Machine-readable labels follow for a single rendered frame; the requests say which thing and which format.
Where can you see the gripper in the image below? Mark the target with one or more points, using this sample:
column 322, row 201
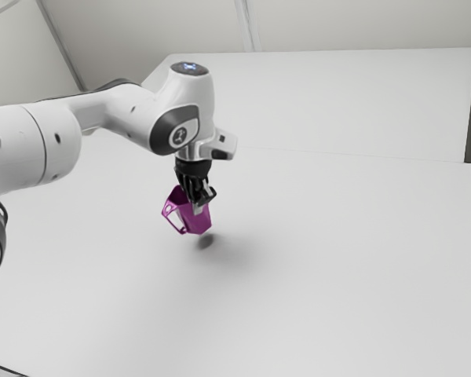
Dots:
column 191, row 177

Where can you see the magenta faceted mug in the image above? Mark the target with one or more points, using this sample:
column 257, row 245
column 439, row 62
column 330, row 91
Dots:
column 194, row 220

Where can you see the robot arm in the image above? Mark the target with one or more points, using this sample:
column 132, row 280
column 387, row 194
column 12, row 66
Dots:
column 102, row 110

